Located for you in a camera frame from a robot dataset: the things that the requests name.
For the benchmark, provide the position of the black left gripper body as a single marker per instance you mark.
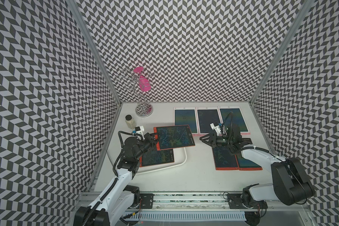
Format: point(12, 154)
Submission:
point(144, 145)

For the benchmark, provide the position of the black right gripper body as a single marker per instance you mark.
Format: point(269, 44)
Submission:
point(223, 141)

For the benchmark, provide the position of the red writing tablet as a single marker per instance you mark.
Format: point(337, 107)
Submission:
point(223, 160)
point(152, 158)
point(245, 164)
point(172, 137)

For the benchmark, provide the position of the pink writing tablet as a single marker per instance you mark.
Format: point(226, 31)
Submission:
point(206, 116)
point(186, 116)
point(238, 117)

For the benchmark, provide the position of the white plastic storage box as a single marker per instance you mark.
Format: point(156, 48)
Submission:
point(180, 158)

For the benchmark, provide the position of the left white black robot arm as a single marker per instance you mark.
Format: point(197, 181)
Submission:
point(108, 208)

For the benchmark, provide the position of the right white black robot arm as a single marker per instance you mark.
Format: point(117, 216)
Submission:
point(290, 183)

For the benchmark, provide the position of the glass spice jar black lid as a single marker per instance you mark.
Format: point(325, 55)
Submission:
point(130, 121)

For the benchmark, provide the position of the chrome wire jewelry stand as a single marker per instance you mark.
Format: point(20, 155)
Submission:
point(127, 83)

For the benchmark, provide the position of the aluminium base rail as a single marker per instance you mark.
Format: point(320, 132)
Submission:
point(213, 201)

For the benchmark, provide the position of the aluminium corner post right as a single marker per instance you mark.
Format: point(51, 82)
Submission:
point(305, 8)

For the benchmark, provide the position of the aluminium corner post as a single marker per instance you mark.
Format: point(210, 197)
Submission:
point(72, 5)
point(305, 8)

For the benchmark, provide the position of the aluminium corner post left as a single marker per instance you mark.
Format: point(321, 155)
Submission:
point(72, 5)

